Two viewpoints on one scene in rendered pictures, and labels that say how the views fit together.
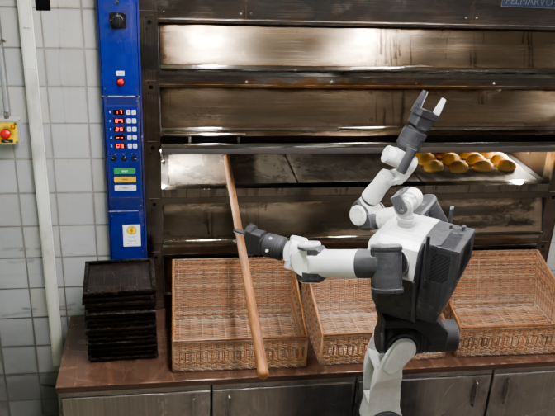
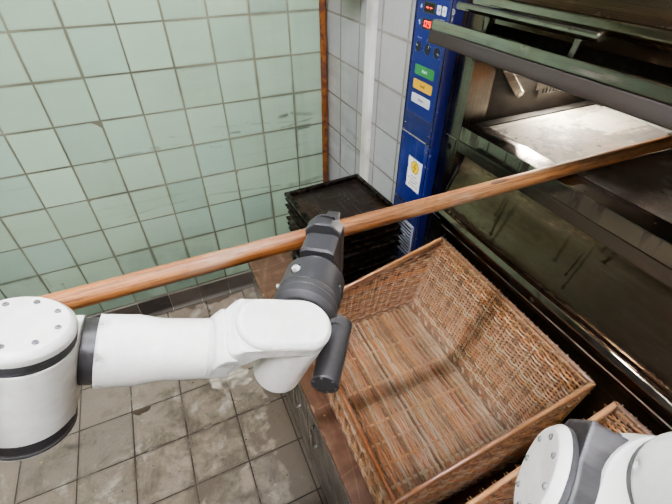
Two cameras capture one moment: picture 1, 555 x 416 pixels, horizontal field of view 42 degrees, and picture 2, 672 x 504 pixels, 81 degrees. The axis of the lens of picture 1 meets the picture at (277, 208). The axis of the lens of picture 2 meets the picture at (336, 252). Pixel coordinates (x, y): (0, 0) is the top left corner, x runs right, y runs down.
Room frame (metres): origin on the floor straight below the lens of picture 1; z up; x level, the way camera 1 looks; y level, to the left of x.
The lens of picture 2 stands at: (2.30, -0.37, 1.58)
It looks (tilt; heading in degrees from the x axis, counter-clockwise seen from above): 40 degrees down; 75
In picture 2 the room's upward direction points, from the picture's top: straight up
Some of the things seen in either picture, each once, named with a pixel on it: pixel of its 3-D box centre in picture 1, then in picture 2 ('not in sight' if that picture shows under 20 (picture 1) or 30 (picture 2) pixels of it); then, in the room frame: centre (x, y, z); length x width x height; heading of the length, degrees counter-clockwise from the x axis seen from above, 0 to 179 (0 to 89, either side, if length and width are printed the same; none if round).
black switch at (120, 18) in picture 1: (117, 15); not in sight; (2.80, 0.65, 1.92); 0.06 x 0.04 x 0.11; 99
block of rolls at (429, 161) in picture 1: (451, 148); not in sight; (3.56, -0.88, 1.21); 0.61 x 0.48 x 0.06; 9
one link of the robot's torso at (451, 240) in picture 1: (418, 265); not in sight; (2.12, -0.47, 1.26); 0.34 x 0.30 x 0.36; 153
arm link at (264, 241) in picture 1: (262, 243); (316, 270); (2.38, 0.05, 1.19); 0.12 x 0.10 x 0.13; 63
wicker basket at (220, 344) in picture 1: (236, 310); (419, 357); (2.67, 0.16, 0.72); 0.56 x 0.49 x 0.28; 98
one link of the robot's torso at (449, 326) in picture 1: (417, 329); not in sight; (2.15, -0.51, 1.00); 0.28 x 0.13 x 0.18; 98
